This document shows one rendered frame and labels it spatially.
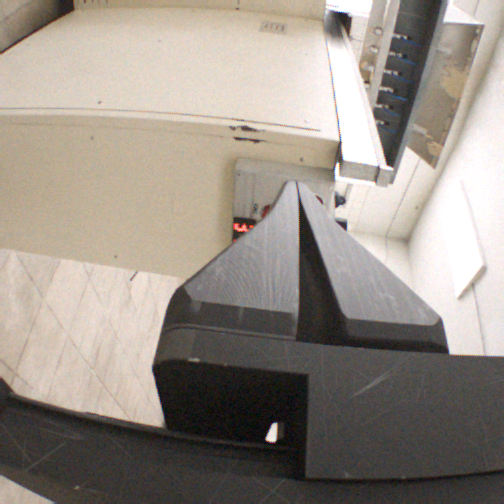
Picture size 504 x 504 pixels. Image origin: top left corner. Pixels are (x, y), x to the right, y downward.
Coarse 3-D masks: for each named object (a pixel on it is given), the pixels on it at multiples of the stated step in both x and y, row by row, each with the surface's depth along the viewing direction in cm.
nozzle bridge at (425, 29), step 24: (384, 0) 103; (408, 0) 99; (432, 0) 98; (384, 24) 103; (408, 24) 105; (432, 24) 99; (384, 48) 108; (408, 48) 111; (432, 48) 102; (360, 72) 136; (408, 72) 116; (384, 96) 124; (408, 96) 121; (384, 120) 130; (408, 120) 120; (384, 144) 137
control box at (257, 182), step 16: (240, 160) 57; (256, 160) 57; (240, 176) 56; (256, 176) 56; (272, 176) 55; (288, 176) 55; (304, 176) 55; (320, 176) 56; (240, 192) 58; (256, 192) 58; (272, 192) 57; (320, 192) 56; (240, 208) 60; (256, 208) 60
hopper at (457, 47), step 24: (456, 24) 99; (480, 24) 95; (456, 48) 104; (432, 72) 114; (456, 72) 109; (432, 96) 119; (456, 96) 114; (432, 120) 124; (408, 144) 134; (432, 144) 129; (432, 168) 134
